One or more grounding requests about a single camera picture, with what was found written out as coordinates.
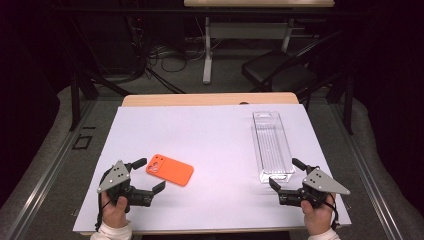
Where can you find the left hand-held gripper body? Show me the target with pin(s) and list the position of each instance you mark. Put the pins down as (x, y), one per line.
(115, 176)

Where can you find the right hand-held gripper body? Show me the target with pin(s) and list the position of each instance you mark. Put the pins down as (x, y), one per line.
(321, 182)

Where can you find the orange phone case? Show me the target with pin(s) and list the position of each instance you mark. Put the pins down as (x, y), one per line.
(170, 170)

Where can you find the clear plastic packaging box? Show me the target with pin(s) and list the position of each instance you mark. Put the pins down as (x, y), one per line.
(271, 146)

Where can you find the person's right hand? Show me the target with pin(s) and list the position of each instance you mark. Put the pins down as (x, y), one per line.
(318, 218)

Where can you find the person's left hand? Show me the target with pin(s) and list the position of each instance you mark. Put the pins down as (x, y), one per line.
(115, 215)

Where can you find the black metal stand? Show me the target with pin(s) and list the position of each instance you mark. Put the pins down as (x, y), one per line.
(75, 100)
(348, 103)

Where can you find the black folding chair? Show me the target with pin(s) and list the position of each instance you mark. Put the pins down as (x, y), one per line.
(283, 68)

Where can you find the white-legged wooden desk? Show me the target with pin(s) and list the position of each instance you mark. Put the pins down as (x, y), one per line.
(207, 50)

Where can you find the metal floor rail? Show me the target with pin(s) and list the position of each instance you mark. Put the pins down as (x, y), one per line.
(50, 166)
(366, 166)

